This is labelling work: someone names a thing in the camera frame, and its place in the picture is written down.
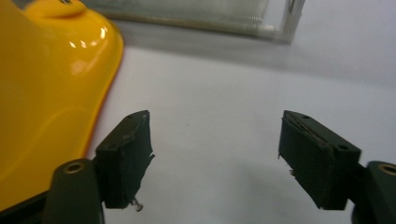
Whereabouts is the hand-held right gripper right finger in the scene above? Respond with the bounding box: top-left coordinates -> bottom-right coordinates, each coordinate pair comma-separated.
277,109 -> 362,211

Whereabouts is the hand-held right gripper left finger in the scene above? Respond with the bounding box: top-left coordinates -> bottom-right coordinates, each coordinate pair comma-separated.
94,109 -> 156,213

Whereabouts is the yellow rain boot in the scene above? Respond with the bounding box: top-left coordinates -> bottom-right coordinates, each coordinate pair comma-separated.
0,0 -> 125,213

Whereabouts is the clear two-tier shoe rack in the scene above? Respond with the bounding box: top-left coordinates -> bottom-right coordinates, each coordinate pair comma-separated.
79,0 -> 306,45

